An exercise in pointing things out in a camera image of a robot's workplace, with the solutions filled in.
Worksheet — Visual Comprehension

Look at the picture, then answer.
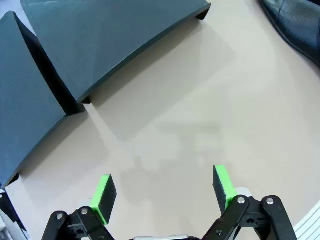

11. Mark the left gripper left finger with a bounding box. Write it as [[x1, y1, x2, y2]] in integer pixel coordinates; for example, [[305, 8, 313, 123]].
[[41, 173, 118, 240]]

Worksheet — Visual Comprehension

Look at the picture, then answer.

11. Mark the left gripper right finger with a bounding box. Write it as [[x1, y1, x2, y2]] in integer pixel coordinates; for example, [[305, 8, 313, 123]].
[[202, 164, 298, 240]]

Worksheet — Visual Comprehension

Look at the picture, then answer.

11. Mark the black smooth leather shoe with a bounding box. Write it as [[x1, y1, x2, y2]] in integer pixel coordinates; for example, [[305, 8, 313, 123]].
[[258, 0, 320, 74]]

